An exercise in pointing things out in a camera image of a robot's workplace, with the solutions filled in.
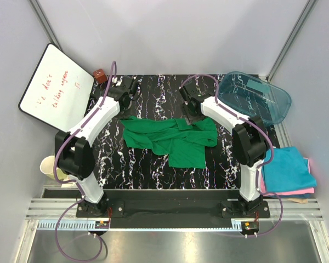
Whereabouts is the green t-shirt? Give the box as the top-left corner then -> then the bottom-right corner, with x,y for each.
121,117 -> 218,169

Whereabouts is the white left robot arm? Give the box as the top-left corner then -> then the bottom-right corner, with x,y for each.
53,77 -> 140,217

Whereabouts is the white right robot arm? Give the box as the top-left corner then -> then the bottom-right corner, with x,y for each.
179,80 -> 270,217

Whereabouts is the small red-brown box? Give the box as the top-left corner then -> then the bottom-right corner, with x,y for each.
93,68 -> 108,84

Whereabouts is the clear blue plastic bin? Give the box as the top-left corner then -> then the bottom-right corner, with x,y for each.
218,71 -> 292,127

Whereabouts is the white whiteboard with red writing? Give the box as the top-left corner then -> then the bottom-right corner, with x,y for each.
18,43 -> 94,132

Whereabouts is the yellow-green mug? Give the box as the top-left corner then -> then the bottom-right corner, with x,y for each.
39,156 -> 67,181

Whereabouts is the spiral bound manual booklet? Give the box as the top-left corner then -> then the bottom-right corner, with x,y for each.
43,178 -> 77,190

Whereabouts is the folded blue t-shirt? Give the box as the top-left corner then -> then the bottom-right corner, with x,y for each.
262,147 -> 317,198

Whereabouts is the folded pink t-shirt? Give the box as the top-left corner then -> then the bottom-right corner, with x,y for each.
260,158 -> 315,197

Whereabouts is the folded tan t-shirt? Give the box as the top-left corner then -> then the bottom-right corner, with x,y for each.
288,198 -> 308,204

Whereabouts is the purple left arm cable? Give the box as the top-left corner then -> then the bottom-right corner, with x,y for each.
53,60 -> 118,260

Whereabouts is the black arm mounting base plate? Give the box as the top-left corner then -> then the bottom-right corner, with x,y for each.
76,190 -> 270,230

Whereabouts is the aluminium frame rail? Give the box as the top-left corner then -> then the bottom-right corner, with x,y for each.
26,198 -> 322,220

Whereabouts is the white slotted cable duct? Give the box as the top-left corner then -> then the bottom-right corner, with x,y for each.
37,220 -> 110,231

